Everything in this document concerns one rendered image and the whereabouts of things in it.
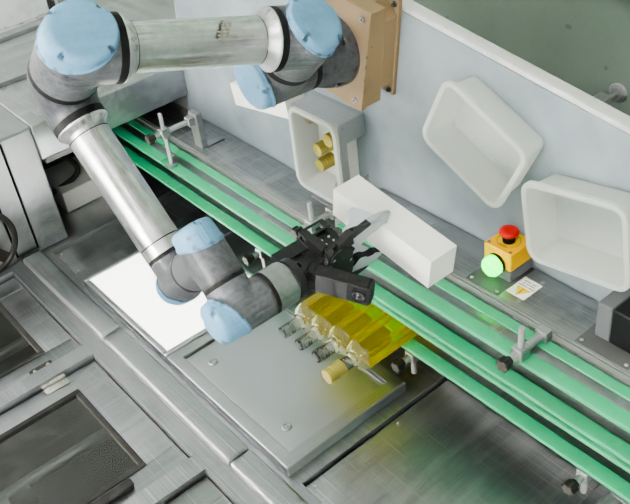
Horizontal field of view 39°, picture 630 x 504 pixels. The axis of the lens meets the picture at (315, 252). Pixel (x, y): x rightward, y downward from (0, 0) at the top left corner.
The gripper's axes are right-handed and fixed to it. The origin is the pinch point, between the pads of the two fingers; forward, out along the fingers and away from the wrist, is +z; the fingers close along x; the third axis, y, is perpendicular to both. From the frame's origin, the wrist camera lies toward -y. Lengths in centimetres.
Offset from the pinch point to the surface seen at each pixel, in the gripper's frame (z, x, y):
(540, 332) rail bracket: 19.2, 21.1, -22.6
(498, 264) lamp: 25.1, 19.3, -6.8
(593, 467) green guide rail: 14, 37, -43
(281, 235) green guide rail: 14, 45, 49
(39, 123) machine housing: -12, 38, 121
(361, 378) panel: 5, 55, 10
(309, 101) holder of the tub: 30, 16, 56
